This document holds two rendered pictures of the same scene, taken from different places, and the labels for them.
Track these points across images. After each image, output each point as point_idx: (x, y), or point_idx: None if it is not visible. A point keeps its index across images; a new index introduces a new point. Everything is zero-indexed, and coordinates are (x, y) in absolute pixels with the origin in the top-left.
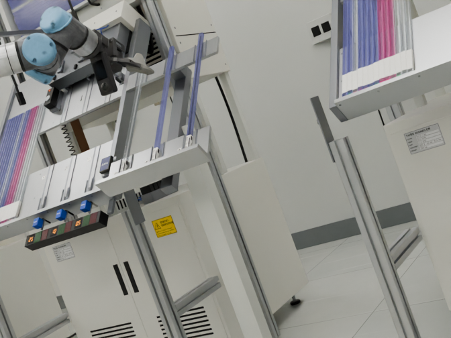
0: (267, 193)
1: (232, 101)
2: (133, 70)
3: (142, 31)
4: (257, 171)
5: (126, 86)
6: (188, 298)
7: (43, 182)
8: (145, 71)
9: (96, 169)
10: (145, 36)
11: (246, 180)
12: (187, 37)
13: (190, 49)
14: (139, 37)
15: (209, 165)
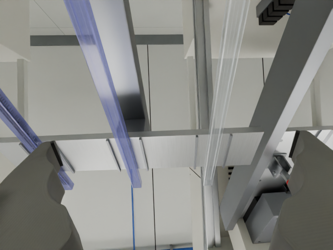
0: (185, 24)
1: (192, 107)
2: (30, 216)
3: (226, 213)
4: (186, 43)
5: (267, 146)
6: None
7: None
8: (19, 164)
9: None
10: (224, 203)
11: (190, 28)
12: (199, 174)
13: (85, 167)
14: (230, 208)
15: (198, 20)
